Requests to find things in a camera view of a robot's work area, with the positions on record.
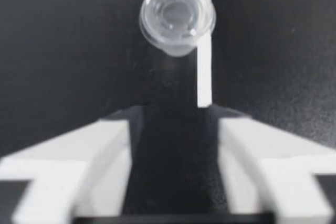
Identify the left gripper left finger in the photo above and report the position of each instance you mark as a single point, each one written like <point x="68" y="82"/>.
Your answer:
<point x="78" y="161"/>

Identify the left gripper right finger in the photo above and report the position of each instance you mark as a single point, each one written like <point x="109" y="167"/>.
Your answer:
<point x="262" y="161"/>

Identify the small clear plastic cup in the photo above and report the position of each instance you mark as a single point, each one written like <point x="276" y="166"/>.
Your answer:
<point x="177" y="17"/>

